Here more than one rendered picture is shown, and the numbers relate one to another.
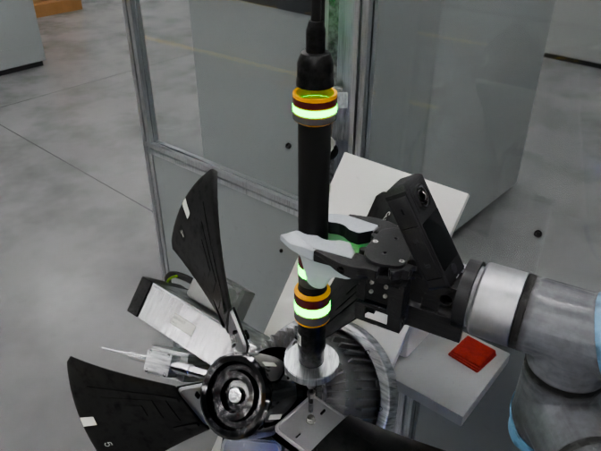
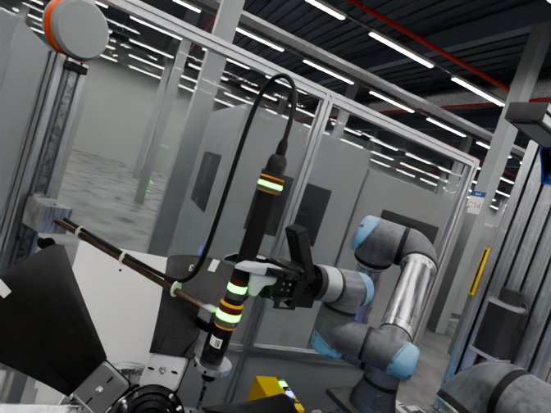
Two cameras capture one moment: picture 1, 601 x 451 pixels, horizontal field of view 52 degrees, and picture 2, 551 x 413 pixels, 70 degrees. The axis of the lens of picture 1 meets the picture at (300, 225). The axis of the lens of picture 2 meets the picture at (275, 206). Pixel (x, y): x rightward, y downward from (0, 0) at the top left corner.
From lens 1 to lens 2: 0.69 m
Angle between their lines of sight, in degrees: 67
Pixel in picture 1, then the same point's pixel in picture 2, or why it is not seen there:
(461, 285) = (322, 274)
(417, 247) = (306, 258)
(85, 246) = not seen: outside the picture
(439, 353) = not seen: hidden behind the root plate
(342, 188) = (86, 267)
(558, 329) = (355, 284)
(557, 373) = (352, 306)
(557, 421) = (355, 327)
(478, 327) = (331, 292)
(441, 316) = (307, 295)
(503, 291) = (335, 273)
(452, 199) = not seen: hidden behind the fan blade
